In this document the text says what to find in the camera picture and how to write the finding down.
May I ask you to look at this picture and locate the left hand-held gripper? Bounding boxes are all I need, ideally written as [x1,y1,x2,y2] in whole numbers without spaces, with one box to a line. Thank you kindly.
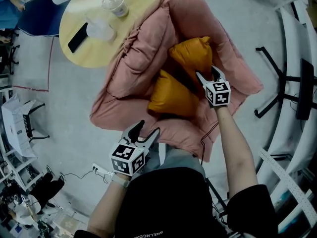
[109,119,161,177]

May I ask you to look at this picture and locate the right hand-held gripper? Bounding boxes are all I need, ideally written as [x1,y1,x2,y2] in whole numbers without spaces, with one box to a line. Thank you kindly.
[195,66,232,109]

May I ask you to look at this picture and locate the orange cushion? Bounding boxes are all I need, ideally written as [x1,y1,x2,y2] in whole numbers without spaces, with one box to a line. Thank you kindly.
[147,69,202,120]
[168,36,215,94]

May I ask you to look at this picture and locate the pink floor sofa with backrest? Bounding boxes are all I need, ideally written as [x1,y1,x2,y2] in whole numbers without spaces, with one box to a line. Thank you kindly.
[89,0,264,163]

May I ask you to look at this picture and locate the person's left forearm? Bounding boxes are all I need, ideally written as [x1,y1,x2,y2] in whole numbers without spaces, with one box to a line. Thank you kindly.
[87,176,131,234]

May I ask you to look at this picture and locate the person's right forearm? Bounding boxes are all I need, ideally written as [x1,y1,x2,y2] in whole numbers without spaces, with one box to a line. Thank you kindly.
[213,105,260,201]

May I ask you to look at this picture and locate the person's grey trousers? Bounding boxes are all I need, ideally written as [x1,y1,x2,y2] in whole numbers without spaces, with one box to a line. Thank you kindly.
[143,142,207,180]

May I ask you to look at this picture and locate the white wristband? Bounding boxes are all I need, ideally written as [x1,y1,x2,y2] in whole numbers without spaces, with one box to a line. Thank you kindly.
[111,176,131,189]

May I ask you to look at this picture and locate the white power strip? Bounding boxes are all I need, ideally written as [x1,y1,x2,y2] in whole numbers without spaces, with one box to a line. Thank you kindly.
[92,163,116,181]

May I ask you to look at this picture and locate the black monitor stand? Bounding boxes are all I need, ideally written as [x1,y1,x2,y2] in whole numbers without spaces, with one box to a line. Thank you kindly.
[254,46,302,119]

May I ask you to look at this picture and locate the person's black shirt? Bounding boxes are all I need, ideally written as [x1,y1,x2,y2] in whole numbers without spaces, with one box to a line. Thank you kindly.
[73,167,278,238]

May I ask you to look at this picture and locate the white curved desk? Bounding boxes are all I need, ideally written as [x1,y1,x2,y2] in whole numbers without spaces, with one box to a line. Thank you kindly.
[256,7,317,201]

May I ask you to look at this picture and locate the black monitor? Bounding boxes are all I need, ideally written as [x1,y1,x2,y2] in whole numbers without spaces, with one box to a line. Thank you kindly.
[295,58,316,121]

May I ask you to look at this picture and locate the clear plastic bag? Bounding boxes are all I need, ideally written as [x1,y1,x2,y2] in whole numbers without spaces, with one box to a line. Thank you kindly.
[85,17,118,43]

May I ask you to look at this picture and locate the black metal stool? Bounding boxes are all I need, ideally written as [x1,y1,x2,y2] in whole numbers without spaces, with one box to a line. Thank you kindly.
[22,102,51,144]

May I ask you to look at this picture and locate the black smartphone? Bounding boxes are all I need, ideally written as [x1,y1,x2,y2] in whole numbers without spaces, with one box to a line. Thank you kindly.
[67,22,89,55]

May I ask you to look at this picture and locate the clear plastic cup with straw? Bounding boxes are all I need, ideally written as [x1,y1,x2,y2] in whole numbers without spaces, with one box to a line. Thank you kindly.
[101,0,130,18]

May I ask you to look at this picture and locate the white cardboard box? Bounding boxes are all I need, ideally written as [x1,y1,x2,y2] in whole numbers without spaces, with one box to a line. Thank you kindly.
[0,94,38,159]

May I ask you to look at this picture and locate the white shelf rack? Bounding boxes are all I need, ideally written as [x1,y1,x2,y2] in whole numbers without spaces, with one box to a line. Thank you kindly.
[0,132,43,191]

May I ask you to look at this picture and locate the black office chair base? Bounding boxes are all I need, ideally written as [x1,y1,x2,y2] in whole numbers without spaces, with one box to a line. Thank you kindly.
[6,44,21,75]

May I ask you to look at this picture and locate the blue chair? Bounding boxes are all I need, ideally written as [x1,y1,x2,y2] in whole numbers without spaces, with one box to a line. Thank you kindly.
[17,0,72,38]

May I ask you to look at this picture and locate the red cable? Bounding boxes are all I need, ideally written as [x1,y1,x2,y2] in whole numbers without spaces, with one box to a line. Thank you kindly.
[199,121,220,168]

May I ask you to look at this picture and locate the black power cable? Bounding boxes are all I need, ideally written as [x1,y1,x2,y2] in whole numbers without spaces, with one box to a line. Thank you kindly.
[59,168,96,181]

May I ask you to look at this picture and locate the white perforated rail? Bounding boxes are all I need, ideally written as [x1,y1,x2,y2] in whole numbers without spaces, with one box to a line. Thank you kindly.
[259,148,317,228]

